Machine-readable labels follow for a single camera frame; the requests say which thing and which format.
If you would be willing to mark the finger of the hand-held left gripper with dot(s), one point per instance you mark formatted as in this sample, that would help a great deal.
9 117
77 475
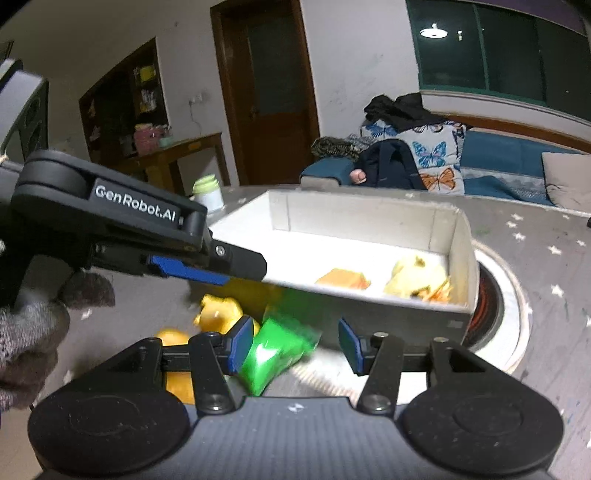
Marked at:
194 271

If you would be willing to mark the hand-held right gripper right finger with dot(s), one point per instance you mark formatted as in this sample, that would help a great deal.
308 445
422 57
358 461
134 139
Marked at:
351 347

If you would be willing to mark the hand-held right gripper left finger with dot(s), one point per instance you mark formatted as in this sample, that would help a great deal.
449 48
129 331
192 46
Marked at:
240 345

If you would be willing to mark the green plastic packet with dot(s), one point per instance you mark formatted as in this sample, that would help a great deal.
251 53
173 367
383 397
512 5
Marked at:
277 344

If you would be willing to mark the white cardboard box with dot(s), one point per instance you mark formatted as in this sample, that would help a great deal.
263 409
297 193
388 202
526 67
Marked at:
332 221

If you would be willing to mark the person's left hand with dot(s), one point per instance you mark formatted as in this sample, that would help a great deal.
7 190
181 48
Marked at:
32 341

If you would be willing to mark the yellow toy figure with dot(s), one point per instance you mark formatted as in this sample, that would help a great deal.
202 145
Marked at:
217 314

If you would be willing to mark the orange round toy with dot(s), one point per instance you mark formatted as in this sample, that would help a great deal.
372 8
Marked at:
178 337

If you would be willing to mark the orange block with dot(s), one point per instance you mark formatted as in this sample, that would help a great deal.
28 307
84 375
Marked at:
344 278

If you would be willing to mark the white jar with green lid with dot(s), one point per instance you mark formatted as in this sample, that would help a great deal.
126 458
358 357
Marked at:
208 196

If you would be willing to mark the pale yellow toy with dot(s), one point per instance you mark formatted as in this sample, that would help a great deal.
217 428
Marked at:
415 279

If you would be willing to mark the wooden side table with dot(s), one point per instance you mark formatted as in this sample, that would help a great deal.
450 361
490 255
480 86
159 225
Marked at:
184 152

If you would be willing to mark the brown wooden door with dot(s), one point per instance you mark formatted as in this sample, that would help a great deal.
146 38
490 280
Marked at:
272 129

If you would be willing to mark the round table heater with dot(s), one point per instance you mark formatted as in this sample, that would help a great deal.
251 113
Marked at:
508 300

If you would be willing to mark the dark navy jacket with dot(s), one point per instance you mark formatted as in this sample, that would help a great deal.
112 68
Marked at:
392 166

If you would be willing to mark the leopard print cloth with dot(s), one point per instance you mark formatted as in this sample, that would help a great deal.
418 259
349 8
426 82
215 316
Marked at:
334 146

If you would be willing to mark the butterfly print pillow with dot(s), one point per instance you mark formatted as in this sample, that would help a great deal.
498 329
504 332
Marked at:
436 157

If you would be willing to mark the blue sofa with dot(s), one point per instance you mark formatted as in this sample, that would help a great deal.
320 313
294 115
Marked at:
503 161

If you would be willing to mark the black clothes pile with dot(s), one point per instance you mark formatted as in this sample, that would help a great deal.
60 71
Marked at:
401 110

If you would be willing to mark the beige cushion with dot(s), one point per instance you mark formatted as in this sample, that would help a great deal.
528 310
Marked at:
570 180

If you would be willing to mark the green framed window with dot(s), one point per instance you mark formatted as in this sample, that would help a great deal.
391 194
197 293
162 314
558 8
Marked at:
508 50

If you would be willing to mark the wooden wall shelf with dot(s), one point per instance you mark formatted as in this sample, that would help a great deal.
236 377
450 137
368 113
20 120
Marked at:
115 110

